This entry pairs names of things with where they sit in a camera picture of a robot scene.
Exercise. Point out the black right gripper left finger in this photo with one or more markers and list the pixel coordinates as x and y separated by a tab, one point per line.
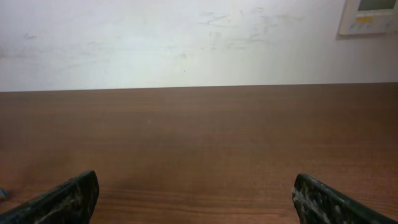
72	202

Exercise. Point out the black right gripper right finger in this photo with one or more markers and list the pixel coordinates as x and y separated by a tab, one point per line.
316	202

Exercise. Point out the white wall control panel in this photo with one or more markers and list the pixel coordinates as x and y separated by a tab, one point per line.
361	17

